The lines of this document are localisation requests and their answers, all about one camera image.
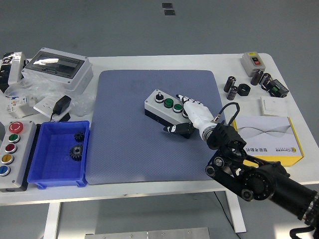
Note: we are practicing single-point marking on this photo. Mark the black foil package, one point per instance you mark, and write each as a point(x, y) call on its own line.
point(3, 74)

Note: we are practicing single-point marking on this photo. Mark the white circuit breaker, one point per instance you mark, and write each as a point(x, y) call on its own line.
point(18, 105)

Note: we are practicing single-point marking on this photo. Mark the white rectangular box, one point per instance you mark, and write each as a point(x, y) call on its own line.
point(16, 72)

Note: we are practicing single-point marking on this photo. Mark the dark floor plate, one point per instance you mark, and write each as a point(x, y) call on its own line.
point(167, 5)
point(169, 12)

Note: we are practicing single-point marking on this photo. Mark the white table leg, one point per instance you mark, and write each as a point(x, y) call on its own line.
point(238, 216)
point(51, 221)

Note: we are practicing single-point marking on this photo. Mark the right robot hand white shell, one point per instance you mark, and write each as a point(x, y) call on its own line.
point(199, 114)

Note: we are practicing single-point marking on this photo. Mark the grey metal plate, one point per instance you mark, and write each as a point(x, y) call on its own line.
point(149, 234)

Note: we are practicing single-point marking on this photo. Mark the black hex nut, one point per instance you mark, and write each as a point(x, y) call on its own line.
point(243, 90)

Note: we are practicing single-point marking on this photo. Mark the grey red-green switch box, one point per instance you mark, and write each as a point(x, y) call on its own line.
point(249, 64)

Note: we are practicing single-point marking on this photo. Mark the yellow and white cardboard box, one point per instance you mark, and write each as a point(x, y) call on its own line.
point(269, 129)

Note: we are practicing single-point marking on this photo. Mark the large black bevel gear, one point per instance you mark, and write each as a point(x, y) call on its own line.
point(76, 152)

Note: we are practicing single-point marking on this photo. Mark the black power adapter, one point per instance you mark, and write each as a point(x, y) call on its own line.
point(61, 104)

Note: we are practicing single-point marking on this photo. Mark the black cylindrical capacitor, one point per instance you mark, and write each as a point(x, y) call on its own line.
point(265, 79)
point(256, 77)
point(232, 93)
point(229, 84)

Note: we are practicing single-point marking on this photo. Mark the small black bevel gear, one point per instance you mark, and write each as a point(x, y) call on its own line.
point(79, 137)

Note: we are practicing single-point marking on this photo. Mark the white wall switch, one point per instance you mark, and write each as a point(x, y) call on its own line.
point(274, 105)

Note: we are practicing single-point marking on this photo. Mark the grey four-button control box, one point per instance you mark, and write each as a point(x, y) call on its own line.
point(155, 109)

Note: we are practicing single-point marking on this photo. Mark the grey five-button control box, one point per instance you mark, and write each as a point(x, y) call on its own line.
point(23, 159)

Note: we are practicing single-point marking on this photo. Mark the blue-grey table mat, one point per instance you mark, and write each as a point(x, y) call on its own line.
point(124, 149)

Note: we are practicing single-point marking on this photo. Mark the white wall socket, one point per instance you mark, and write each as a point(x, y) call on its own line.
point(43, 105)

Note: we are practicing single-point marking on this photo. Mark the blue plastic bin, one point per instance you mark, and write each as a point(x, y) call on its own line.
point(49, 161)

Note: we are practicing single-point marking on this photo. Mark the grey enclosure with clear lid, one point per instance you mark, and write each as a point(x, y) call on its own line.
point(76, 79)

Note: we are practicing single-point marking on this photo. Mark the black module with green terminal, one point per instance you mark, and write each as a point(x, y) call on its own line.
point(277, 88)

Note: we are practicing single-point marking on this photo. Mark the clear plastic bag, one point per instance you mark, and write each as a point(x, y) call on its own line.
point(42, 88)

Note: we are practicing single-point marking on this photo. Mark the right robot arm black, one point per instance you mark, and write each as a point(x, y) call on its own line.
point(259, 184)

